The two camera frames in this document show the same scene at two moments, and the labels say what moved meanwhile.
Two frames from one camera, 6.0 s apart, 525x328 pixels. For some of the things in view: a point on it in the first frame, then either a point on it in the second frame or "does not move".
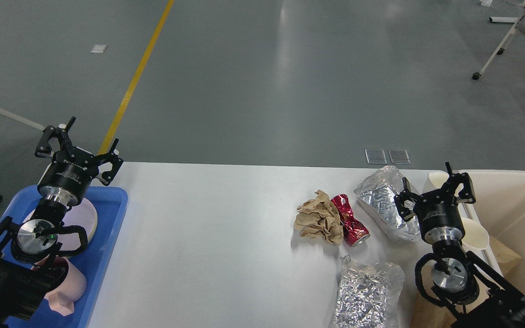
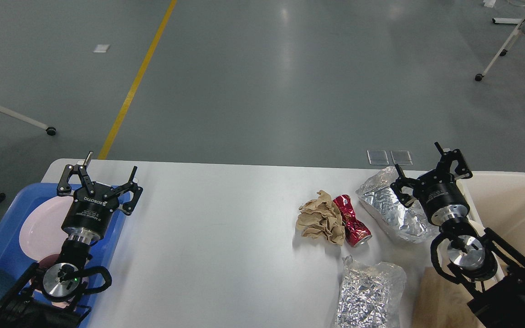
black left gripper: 71,171 → 89,213
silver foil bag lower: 369,294 does not move
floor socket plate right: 399,156 does not move
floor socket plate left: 375,156 does not move
